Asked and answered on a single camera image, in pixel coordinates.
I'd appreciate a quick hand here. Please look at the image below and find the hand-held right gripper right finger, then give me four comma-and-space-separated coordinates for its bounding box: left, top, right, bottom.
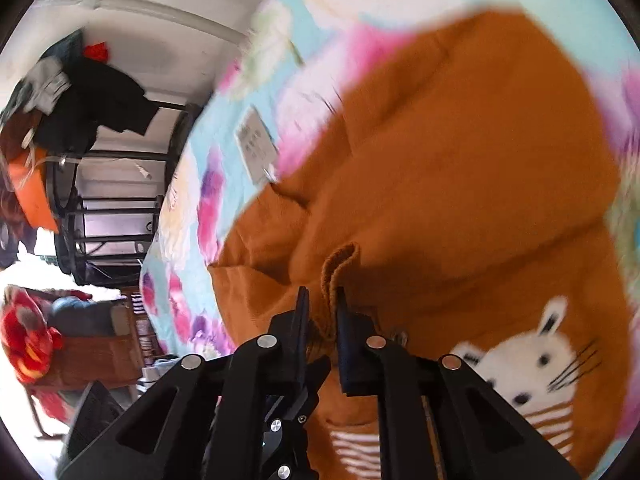
335, 286, 583, 480

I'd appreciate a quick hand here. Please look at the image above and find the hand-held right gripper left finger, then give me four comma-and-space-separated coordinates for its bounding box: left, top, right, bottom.
55, 286, 332, 480

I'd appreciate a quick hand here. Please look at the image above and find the orange-brown rabbit sweater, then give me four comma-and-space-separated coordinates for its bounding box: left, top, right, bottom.
207, 10, 626, 480

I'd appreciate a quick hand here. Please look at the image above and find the black clothes pile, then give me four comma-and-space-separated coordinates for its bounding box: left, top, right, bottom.
37, 57, 161, 158

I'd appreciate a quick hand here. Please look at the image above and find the wooden cabinet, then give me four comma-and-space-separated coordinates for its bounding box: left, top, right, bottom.
30, 332, 146, 391

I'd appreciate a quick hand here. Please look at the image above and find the blue-grey cloth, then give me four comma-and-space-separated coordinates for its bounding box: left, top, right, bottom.
47, 296, 128, 336

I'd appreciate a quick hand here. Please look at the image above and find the red floral cloth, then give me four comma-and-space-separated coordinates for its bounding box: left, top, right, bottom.
0, 285, 63, 386

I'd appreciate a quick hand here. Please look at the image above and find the black metal rack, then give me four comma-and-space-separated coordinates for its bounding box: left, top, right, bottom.
45, 100, 203, 286

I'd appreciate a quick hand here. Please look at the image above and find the floral bed sheet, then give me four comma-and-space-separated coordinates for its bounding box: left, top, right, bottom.
140, 0, 640, 480

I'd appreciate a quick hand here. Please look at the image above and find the orange plastic basin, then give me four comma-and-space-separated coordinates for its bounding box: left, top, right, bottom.
7, 147, 61, 233

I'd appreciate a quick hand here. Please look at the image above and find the grey cloth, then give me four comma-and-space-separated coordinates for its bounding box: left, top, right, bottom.
12, 57, 71, 116

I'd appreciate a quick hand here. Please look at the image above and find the white charging cable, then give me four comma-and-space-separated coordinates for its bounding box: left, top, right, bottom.
22, 127, 153, 181

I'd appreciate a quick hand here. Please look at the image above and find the white wall pipe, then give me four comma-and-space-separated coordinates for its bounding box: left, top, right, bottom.
47, 0, 248, 48

